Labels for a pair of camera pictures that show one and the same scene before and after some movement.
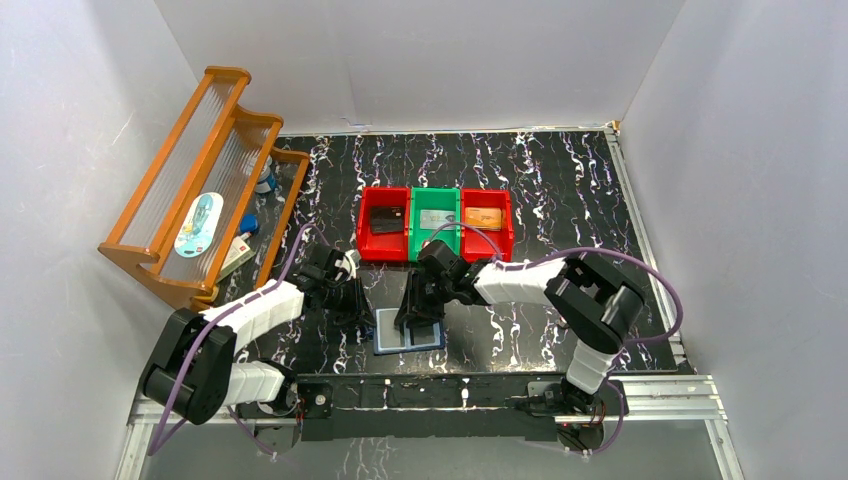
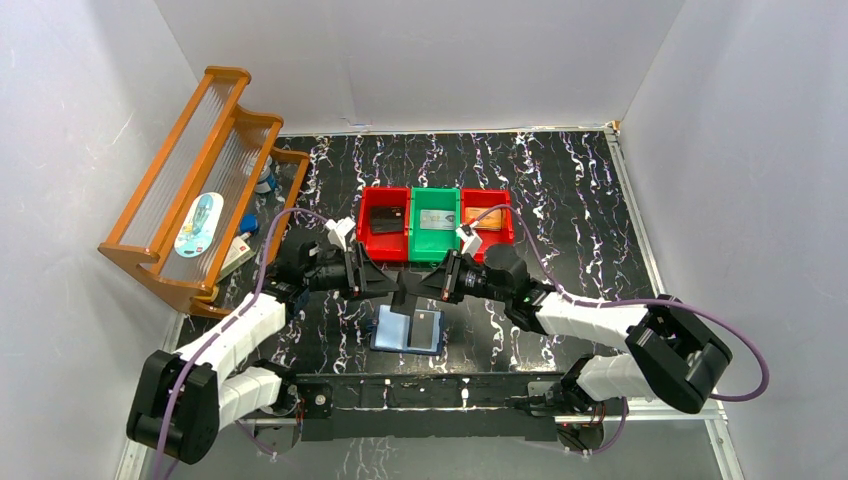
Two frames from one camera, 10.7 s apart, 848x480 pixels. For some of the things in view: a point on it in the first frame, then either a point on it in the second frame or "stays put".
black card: [387, 219] stays put
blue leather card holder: [389, 338] stays put
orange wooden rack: [210, 215] stays put
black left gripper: [351, 303] -> [356, 273]
